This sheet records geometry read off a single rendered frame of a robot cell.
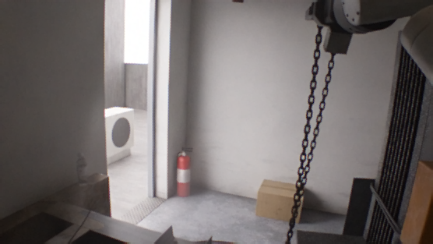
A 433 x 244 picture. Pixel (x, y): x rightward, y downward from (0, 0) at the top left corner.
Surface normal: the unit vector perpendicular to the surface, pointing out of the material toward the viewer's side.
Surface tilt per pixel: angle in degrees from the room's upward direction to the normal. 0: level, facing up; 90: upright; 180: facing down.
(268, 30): 90
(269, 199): 90
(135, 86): 90
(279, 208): 90
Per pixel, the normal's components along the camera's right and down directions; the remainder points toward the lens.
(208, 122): -0.35, 0.19
